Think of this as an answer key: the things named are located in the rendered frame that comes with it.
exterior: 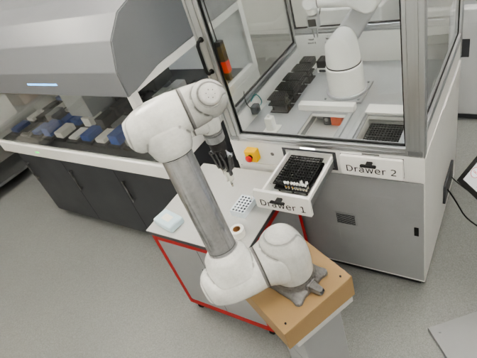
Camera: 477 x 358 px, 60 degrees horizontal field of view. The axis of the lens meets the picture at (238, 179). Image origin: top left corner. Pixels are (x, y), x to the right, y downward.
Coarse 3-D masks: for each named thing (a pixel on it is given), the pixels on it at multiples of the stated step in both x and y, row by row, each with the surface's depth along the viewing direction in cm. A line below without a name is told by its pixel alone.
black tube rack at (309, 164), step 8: (288, 160) 210; (296, 160) 208; (304, 160) 206; (312, 160) 205; (320, 160) 203; (288, 168) 204; (296, 168) 203; (304, 168) 201; (312, 168) 204; (320, 168) 203; (280, 176) 202; (288, 176) 200; (296, 176) 199; (304, 176) 197; (312, 176) 195; (312, 184) 196; (304, 192) 193
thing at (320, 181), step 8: (288, 152) 216; (296, 152) 214; (304, 152) 212; (312, 152) 210; (328, 160) 207; (280, 168) 210; (328, 168) 200; (272, 176) 204; (320, 176) 194; (328, 176) 201; (272, 184) 205; (320, 184) 193; (288, 192) 200; (296, 192) 199; (312, 192) 187; (312, 200) 188
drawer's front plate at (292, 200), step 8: (256, 192) 195; (264, 192) 192; (272, 192) 190; (280, 192) 188; (256, 200) 199; (264, 200) 196; (288, 200) 187; (296, 200) 184; (304, 200) 181; (272, 208) 197; (280, 208) 193; (288, 208) 190; (296, 208) 188; (304, 208) 185
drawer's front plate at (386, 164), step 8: (344, 160) 197; (352, 160) 195; (360, 160) 193; (368, 160) 190; (376, 160) 188; (384, 160) 186; (392, 160) 184; (400, 160) 183; (344, 168) 201; (360, 168) 196; (368, 168) 193; (376, 168) 191; (384, 168) 189; (392, 168) 187; (400, 168) 184; (376, 176) 194; (384, 176) 192; (392, 176) 190; (400, 176) 187
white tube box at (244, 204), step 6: (240, 198) 214; (246, 198) 212; (234, 204) 211; (240, 204) 210; (246, 204) 209; (252, 204) 210; (234, 210) 208; (240, 210) 207; (246, 210) 206; (240, 216) 207; (246, 216) 207
